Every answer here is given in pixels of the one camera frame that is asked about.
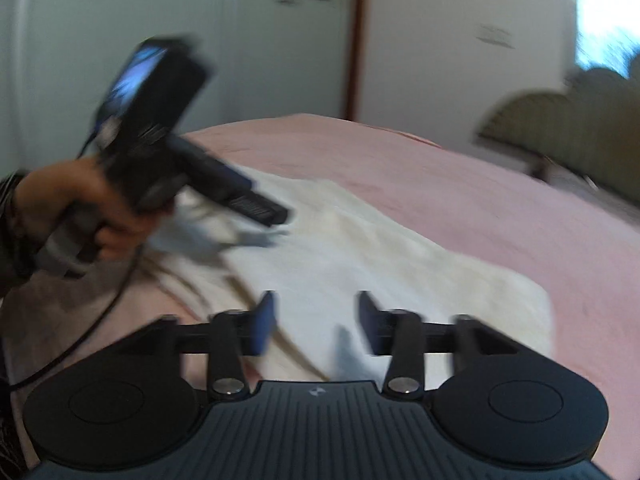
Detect white pants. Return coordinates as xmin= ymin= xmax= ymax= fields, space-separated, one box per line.
xmin=144 ymin=170 xmax=554 ymax=382

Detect left hand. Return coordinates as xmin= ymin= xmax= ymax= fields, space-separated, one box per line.
xmin=14 ymin=156 xmax=174 ymax=260

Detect white wardrobe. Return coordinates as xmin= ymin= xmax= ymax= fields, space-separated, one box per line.
xmin=1 ymin=0 xmax=357 ymax=171

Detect pink bed blanket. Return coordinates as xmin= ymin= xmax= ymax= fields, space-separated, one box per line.
xmin=0 ymin=112 xmax=640 ymax=480

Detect olive green headboard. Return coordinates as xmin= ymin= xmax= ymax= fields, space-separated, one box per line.
xmin=477 ymin=60 xmax=639 ymax=203

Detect window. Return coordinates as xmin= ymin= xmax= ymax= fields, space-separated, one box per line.
xmin=574 ymin=0 xmax=639 ymax=78

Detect black cable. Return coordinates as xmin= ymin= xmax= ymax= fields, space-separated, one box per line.
xmin=0 ymin=129 xmax=147 ymax=391

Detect white wall switch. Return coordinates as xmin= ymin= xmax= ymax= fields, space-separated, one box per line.
xmin=476 ymin=24 xmax=514 ymax=49

